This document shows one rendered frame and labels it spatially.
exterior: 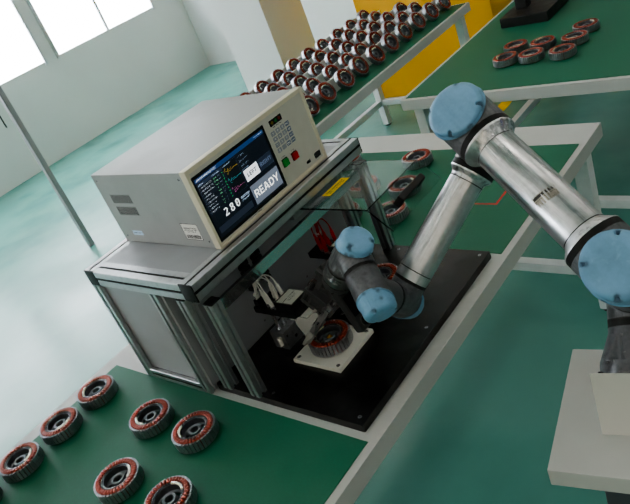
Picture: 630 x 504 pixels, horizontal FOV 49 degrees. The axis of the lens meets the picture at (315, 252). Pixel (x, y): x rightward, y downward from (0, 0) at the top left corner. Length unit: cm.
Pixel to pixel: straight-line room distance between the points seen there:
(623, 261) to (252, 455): 87
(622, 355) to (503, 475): 110
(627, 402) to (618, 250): 28
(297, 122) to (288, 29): 392
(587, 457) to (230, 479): 72
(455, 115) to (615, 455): 67
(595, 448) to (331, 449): 52
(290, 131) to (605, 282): 90
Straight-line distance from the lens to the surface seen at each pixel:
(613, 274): 117
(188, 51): 967
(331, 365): 164
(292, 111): 176
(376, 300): 136
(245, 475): 154
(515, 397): 255
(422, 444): 248
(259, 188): 166
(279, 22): 560
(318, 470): 147
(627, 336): 130
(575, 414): 142
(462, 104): 134
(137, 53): 918
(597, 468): 133
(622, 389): 129
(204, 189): 155
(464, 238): 199
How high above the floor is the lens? 177
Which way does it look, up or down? 28 degrees down
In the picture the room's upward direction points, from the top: 23 degrees counter-clockwise
